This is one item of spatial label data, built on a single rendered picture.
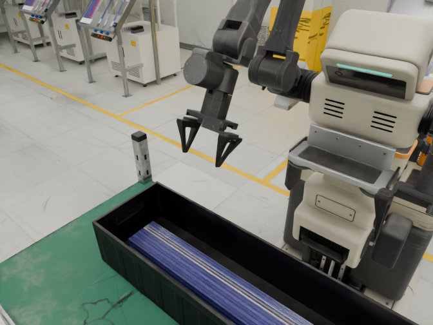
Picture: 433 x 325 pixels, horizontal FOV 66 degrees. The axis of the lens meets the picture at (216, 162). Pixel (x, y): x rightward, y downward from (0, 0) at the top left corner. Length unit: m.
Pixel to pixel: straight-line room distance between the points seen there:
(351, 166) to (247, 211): 1.44
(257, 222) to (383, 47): 1.60
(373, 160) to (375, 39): 0.29
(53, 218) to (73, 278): 1.71
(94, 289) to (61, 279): 0.08
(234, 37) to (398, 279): 1.15
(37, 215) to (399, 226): 2.12
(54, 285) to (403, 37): 0.87
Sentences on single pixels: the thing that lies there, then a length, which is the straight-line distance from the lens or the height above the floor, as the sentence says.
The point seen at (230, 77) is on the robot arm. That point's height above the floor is 1.29.
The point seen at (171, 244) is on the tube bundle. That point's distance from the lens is 0.71.
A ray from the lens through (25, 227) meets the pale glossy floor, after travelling 2.48.
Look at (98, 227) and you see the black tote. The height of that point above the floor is 1.06.
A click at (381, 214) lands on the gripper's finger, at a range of 0.58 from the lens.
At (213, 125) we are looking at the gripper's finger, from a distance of 0.68.
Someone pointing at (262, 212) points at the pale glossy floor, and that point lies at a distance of 2.29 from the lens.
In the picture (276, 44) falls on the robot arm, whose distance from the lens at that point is 0.89.
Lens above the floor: 1.52
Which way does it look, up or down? 33 degrees down
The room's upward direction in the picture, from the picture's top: straight up
